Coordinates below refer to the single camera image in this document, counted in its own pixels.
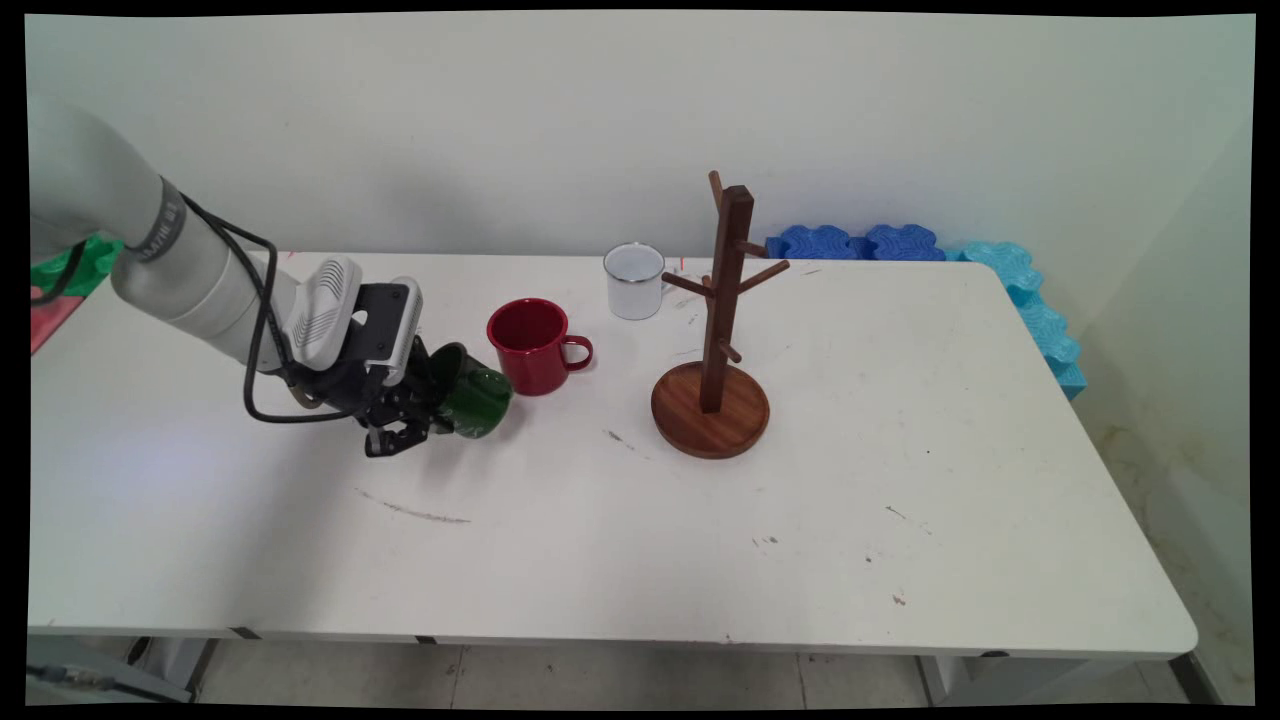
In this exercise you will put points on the green enamel mug white print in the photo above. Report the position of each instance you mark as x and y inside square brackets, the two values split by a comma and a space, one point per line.
[485, 400]

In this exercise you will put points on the dark table leg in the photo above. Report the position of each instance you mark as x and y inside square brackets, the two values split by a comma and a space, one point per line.
[1195, 680]

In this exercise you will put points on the red enamel mug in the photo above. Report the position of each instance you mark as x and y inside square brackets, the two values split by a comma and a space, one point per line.
[530, 350]

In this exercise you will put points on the dark blue foam mat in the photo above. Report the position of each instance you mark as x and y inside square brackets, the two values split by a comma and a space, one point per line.
[903, 243]
[815, 243]

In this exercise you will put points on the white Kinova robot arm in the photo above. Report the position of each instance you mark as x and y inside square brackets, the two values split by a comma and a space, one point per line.
[190, 285]

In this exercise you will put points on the white table leg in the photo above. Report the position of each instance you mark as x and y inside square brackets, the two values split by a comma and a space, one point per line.
[175, 660]

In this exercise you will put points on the dark wooden mug tree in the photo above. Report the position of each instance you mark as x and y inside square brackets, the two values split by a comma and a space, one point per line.
[712, 410]

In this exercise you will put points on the light blue foam mat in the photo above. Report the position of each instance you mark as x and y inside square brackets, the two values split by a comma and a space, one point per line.
[1000, 262]
[1050, 345]

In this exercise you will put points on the grey floor frame bar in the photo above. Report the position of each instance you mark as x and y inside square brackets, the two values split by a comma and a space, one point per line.
[80, 680]

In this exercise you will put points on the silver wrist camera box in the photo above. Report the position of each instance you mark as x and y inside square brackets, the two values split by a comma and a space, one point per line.
[330, 310]

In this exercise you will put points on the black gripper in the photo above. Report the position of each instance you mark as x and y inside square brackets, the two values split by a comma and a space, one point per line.
[385, 400]

